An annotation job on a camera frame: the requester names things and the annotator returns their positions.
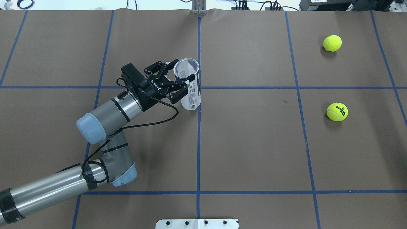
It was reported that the aluminium frame post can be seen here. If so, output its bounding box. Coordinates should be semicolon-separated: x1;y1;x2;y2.
191;0;207;16

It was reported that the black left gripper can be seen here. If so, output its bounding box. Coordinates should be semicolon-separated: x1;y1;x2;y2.
121;59;195;112

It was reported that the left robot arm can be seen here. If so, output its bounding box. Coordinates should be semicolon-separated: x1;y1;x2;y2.
1;57;105;226

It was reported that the yellow tennis ball with logo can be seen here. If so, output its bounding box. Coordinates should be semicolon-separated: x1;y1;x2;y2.
327;102;348;121

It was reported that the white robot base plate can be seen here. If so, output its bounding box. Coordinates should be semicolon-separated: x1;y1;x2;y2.
155;219;239;229

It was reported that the clear tennis ball can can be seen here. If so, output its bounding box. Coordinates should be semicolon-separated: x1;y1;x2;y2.
173;58;202;111

